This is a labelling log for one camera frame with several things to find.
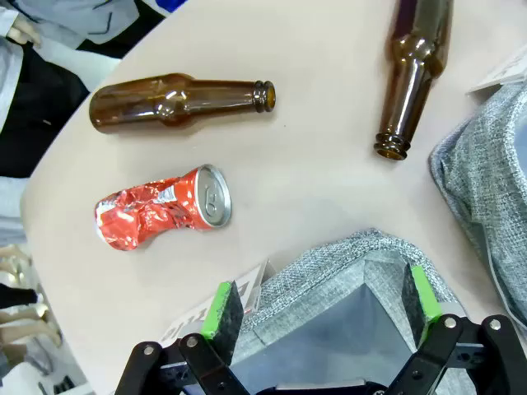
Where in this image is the blue cloth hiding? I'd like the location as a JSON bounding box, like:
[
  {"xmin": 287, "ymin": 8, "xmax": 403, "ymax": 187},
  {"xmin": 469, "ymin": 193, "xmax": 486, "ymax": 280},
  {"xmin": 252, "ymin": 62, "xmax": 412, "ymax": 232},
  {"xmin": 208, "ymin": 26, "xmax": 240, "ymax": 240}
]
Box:
[{"xmin": 154, "ymin": 0, "xmax": 189, "ymax": 16}]

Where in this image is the person in grey black clothes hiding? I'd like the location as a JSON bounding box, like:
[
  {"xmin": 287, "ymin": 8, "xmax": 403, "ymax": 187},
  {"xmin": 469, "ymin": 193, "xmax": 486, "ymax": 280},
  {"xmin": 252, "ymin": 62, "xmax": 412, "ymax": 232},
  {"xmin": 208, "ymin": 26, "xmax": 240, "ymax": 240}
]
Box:
[{"xmin": 0, "ymin": 0, "xmax": 166, "ymax": 248}]

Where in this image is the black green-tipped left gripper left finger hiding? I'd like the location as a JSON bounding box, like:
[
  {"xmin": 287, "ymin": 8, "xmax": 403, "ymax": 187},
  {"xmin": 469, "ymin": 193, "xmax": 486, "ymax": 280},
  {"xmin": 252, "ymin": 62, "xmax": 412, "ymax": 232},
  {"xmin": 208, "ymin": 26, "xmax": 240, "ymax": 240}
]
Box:
[{"xmin": 114, "ymin": 281, "xmax": 252, "ymax": 395}]

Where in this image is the beige clutter beside table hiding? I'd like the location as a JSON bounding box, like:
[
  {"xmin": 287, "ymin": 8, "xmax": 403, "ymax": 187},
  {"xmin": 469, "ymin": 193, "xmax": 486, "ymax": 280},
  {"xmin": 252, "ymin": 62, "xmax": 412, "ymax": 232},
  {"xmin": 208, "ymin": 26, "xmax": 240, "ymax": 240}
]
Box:
[{"xmin": 0, "ymin": 242, "xmax": 90, "ymax": 395}]

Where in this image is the grey fabric basket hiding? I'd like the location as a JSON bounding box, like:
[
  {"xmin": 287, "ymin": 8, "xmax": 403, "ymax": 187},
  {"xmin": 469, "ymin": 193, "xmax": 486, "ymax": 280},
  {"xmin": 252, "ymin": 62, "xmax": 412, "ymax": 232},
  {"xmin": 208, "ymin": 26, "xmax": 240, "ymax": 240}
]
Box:
[
  {"xmin": 228, "ymin": 228, "xmax": 477, "ymax": 395},
  {"xmin": 427, "ymin": 81, "xmax": 527, "ymax": 328}
]

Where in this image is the person's pale hand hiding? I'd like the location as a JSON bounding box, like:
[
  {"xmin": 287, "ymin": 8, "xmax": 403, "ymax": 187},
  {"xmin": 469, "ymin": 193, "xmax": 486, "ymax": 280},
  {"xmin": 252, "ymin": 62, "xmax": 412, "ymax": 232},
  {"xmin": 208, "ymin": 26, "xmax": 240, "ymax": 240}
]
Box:
[{"xmin": 7, "ymin": 15, "xmax": 43, "ymax": 45}]

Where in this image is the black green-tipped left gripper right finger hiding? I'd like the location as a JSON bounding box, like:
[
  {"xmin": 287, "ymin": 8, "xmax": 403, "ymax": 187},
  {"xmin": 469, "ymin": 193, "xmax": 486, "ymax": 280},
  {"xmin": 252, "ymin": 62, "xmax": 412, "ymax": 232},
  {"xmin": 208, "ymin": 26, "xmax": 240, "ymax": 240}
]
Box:
[{"xmin": 386, "ymin": 265, "xmax": 527, "ymax": 395}]

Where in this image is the crushed red soda can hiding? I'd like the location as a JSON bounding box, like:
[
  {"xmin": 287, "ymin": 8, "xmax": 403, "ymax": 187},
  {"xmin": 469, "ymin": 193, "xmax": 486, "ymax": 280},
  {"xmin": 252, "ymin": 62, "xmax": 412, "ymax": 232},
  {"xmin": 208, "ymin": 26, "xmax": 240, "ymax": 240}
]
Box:
[{"xmin": 94, "ymin": 163, "xmax": 233, "ymax": 252}]

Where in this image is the brown glass bottle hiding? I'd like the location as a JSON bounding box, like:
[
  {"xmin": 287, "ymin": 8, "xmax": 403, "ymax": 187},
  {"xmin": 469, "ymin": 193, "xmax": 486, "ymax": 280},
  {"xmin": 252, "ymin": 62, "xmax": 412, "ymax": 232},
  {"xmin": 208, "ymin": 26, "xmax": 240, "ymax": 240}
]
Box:
[
  {"xmin": 88, "ymin": 72, "xmax": 276, "ymax": 134},
  {"xmin": 374, "ymin": 0, "xmax": 455, "ymax": 162}
]

